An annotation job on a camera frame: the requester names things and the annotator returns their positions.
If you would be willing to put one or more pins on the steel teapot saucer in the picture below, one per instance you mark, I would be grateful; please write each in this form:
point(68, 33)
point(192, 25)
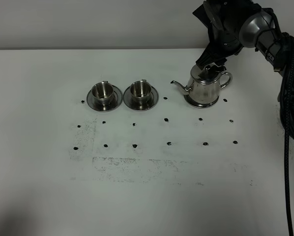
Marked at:
point(199, 105)

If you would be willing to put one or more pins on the left steel teacup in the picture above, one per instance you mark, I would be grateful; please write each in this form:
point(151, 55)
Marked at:
point(103, 93)

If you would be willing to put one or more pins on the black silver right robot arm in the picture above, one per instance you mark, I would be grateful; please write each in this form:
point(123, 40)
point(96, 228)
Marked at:
point(278, 49)

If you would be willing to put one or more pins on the steel teacup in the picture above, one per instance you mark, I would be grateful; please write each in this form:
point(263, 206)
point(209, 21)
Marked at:
point(140, 92)
point(103, 93)

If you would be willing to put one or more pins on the right steel teacup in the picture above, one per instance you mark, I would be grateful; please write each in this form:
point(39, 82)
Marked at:
point(140, 92)

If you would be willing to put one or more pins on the left steel saucer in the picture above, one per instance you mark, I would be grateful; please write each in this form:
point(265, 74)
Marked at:
point(117, 99)

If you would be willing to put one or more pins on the stainless steel teapot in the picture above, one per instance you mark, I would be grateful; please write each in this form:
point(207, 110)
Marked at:
point(204, 86)

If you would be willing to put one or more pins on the right steel saucer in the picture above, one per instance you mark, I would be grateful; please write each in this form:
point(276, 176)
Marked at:
point(130, 103)

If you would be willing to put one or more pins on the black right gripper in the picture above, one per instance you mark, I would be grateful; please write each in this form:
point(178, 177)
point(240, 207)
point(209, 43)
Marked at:
point(226, 21)

